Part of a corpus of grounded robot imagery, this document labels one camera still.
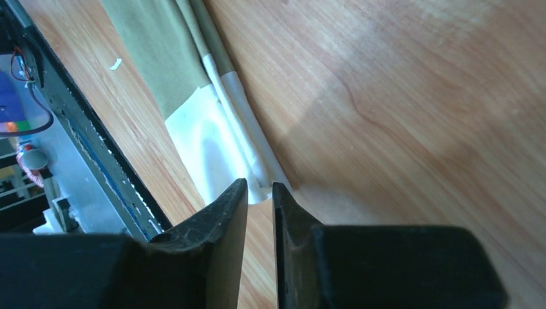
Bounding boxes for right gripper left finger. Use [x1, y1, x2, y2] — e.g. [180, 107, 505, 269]
[1, 178, 248, 308]

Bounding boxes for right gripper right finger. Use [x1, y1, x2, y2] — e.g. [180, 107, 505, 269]
[272, 183, 509, 308]

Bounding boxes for olive green white underwear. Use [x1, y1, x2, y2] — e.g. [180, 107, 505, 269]
[102, 1, 288, 204]

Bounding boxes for aluminium frame rail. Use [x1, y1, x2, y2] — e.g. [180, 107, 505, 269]
[0, 51, 129, 236]

